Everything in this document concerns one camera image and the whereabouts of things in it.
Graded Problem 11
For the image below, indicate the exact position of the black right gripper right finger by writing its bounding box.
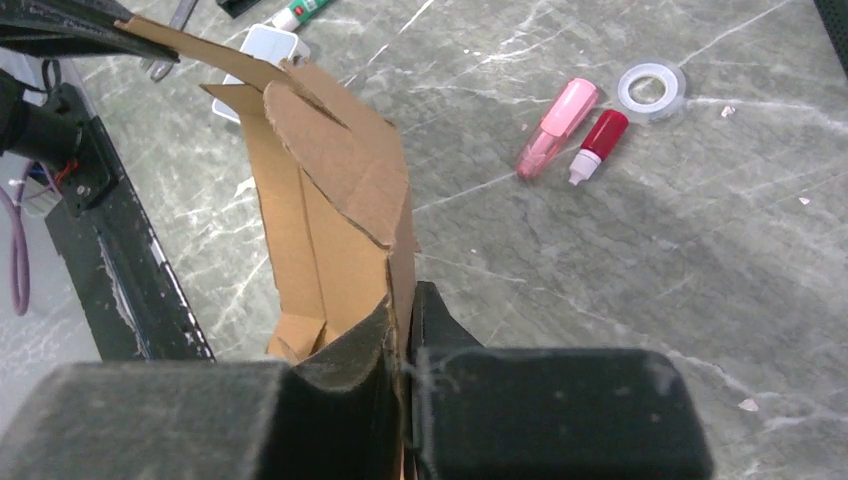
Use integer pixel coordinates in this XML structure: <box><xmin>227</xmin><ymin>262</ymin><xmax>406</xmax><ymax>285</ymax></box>
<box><xmin>405</xmin><ymin>282</ymin><xmax>714</xmax><ymax>479</ymax></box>

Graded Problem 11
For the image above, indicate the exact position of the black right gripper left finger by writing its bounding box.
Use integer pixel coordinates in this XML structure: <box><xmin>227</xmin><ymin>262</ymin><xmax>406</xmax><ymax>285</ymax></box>
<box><xmin>1</xmin><ymin>302</ymin><xmax>398</xmax><ymax>479</ymax></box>

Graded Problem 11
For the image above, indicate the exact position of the brown cardboard box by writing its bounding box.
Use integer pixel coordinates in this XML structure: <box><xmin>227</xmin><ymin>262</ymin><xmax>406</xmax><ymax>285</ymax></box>
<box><xmin>115</xmin><ymin>15</ymin><xmax>420</xmax><ymax>366</ymax></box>

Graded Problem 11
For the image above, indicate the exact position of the red white small bottle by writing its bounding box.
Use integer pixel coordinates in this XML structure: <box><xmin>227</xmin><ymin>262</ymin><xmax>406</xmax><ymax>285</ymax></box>
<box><xmin>569</xmin><ymin>109</ymin><xmax>629</xmax><ymax>186</ymax></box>

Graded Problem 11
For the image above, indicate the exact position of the pink tube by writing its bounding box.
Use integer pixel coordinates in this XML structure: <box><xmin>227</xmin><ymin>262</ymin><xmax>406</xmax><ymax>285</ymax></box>
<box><xmin>516</xmin><ymin>78</ymin><xmax>599</xmax><ymax>179</ymax></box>

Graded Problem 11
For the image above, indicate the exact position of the white plastic case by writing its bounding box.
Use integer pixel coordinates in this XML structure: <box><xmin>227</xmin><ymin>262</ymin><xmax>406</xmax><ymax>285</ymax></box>
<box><xmin>211</xmin><ymin>24</ymin><xmax>311</xmax><ymax>124</ymax></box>

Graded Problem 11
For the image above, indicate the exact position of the clear tape roll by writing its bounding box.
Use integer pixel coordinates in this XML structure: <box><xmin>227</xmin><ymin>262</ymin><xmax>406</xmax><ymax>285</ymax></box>
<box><xmin>616</xmin><ymin>59</ymin><xmax>687</xmax><ymax>125</ymax></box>

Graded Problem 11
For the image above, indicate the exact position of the green marker pen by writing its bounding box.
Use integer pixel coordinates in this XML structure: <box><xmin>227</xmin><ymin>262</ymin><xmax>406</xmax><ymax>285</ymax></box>
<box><xmin>271</xmin><ymin>0</ymin><xmax>331</xmax><ymax>32</ymax></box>

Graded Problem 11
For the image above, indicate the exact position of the silver wrench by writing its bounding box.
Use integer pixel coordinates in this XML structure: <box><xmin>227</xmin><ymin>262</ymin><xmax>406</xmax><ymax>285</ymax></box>
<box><xmin>140</xmin><ymin>0</ymin><xmax>200</xmax><ymax>83</ymax></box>

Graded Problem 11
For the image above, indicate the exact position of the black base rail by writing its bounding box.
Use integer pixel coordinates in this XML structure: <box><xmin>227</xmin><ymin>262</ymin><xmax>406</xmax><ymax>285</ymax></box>
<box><xmin>0</xmin><ymin>0</ymin><xmax>217</xmax><ymax>363</ymax></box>

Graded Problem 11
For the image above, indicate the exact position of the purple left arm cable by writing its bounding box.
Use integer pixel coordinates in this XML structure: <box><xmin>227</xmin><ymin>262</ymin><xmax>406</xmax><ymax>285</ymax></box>
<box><xmin>0</xmin><ymin>162</ymin><xmax>41</xmax><ymax>317</ymax></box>

